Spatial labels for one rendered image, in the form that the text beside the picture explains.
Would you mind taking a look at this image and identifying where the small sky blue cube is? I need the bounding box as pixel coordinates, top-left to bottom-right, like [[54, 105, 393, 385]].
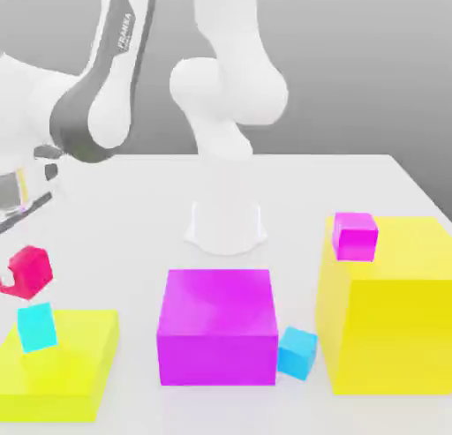
[[276, 326, 319, 382]]

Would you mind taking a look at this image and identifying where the small cyan cube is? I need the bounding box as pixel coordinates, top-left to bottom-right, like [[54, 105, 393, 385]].
[[17, 301, 59, 354]]

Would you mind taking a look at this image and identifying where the small magenta cube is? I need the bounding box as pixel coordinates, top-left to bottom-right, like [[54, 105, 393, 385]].
[[331, 212, 380, 263]]

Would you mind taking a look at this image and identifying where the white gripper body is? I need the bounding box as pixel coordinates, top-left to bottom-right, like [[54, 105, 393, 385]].
[[0, 190, 58, 266]]

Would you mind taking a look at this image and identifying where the large magenta box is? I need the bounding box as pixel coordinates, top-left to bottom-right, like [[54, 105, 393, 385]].
[[155, 268, 280, 387]]

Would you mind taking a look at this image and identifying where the small red cube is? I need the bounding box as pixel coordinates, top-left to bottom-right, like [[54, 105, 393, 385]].
[[0, 244, 55, 301]]

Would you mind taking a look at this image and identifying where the large lime yellow box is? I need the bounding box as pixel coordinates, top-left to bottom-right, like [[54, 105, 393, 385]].
[[0, 309, 120, 424]]

